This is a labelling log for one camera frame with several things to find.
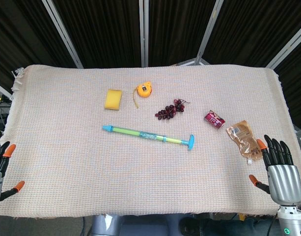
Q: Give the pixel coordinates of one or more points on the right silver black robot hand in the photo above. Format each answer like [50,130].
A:
[285,182]

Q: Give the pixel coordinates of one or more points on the green blue water pump toy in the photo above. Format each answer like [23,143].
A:
[133,132]

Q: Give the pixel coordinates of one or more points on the brown liquid refill pouch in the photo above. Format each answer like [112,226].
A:
[243,138]

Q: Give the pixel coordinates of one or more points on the crushed red drink can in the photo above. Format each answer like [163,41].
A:
[214,119]

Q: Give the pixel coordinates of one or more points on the grey robot torso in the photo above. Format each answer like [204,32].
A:
[108,225]

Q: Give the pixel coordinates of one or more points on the dark red grape bunch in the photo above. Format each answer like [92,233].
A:
[168,111]

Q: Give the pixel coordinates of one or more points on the yellow sponge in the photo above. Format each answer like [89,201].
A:
[113,99]

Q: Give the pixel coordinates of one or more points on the beige woven tablecloth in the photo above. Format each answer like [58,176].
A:
[140,177]

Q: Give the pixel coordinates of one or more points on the dark pleated screen panel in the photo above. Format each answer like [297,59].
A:
[22,34]
[101,32]
[251,32]
[177,29]

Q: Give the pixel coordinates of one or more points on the orange tape measure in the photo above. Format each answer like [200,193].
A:
[144,89]

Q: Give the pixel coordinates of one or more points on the white screen frame post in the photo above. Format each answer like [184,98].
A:
[209,29]
[63,34]
[287,46]
[144,32]

